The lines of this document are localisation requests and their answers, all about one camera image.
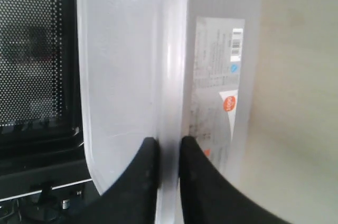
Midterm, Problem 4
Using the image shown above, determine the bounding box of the white microwave door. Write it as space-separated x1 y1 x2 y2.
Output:
0 0 102 224

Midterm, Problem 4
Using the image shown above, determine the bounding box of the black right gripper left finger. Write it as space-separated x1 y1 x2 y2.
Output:
64 137 160 224

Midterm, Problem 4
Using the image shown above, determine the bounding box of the white lidded plastic container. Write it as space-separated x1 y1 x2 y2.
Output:
77 0 261 223

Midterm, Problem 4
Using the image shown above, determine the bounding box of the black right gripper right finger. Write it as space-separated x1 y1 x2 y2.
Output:
179 136 280 223

